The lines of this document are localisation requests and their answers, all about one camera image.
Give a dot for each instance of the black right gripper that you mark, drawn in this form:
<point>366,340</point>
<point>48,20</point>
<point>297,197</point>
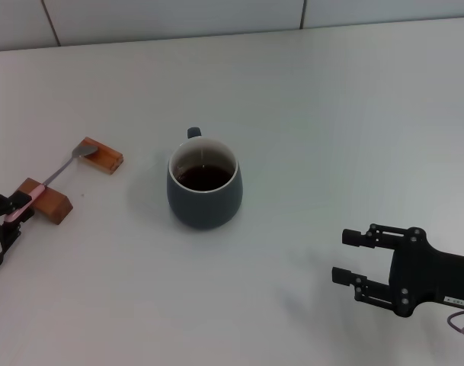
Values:
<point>414,274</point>

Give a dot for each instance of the grey ceramic cup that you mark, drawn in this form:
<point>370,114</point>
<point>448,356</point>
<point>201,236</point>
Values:
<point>201,209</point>

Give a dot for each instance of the thick wooden block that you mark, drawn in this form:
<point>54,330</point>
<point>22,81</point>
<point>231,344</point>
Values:
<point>52,204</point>

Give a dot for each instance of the flat wooden block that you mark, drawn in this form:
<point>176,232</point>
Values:
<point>106,158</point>

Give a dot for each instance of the dark brown coffee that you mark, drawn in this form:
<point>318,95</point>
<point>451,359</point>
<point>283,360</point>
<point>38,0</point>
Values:
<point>205,179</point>

